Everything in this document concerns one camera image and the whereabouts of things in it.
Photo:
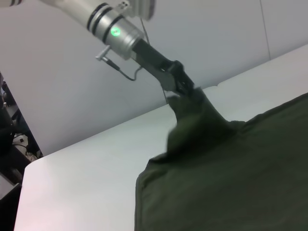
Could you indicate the dark green t-shirt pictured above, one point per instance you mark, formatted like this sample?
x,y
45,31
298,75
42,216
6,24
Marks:
x,y
216,180

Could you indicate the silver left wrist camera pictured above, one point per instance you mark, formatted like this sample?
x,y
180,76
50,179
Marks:
x,y
142,9

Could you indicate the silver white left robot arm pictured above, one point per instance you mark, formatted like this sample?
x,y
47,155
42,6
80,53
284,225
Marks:
x,y
113,38

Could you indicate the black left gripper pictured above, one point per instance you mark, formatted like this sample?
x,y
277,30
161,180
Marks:
x,y
154,57

